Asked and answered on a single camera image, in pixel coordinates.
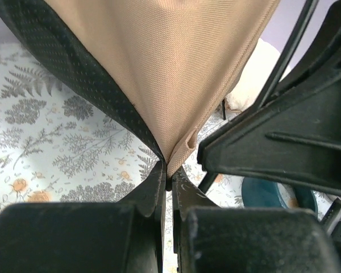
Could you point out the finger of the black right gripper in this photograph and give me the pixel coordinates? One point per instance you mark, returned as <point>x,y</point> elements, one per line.
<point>295,138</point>

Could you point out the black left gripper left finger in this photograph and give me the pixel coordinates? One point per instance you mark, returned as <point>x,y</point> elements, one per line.
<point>123,236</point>

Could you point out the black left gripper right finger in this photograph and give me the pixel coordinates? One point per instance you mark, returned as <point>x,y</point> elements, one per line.
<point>208,238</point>

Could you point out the beige fabric pet tent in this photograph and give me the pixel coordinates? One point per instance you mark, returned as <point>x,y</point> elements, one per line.
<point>159,68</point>

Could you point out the black tent pole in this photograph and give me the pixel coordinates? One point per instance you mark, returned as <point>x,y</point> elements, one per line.
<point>287,53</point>

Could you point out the white fluffy pillow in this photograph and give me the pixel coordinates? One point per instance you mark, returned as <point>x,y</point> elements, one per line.
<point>253,77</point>

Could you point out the floral patterned mat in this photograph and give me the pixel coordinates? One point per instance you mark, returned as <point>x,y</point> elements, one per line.
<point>57,147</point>

